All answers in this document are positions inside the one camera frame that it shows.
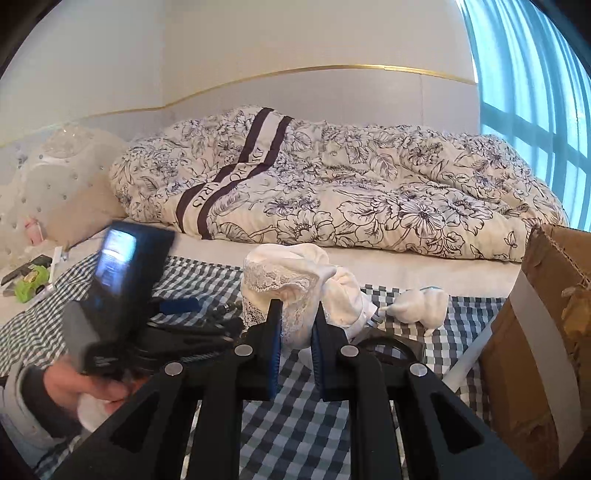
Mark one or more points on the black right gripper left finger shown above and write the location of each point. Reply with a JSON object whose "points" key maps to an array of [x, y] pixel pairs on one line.
{"points": [[186, 420]]}

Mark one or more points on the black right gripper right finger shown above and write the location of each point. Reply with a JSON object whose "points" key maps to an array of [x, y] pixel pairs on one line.
{"points": [[405, 422]]}

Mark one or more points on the white lace cloth bundle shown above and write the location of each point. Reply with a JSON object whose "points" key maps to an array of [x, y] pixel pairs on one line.
{"points": [[303, 278]]}

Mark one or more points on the white garlic-shaped object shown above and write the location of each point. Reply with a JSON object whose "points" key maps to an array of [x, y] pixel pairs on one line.
{"points": [[427, 306]]}

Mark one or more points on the person's left hand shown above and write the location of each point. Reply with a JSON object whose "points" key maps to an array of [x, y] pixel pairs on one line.
{"points": [[64, 385]]}

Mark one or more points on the green toy car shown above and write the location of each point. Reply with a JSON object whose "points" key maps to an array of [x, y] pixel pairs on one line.
{"points": [[31, 284]]}

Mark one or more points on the beige pillow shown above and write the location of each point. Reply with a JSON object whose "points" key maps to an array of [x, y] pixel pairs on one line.
{"points": [[85, 213]]}

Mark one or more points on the brown cardboard box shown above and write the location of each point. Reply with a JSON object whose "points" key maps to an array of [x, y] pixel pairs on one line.
{"points": [[536, 365]]}

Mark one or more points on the white tufted headboard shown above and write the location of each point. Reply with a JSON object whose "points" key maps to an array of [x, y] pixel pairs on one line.
{"points": [[60, 166]]}

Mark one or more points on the floral white duvet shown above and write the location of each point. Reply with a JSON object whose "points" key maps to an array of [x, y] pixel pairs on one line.
{"points": [[255, 175]]}

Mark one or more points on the blue curtain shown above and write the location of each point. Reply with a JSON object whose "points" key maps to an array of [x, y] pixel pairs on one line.
{"points": [[535, 94]]}

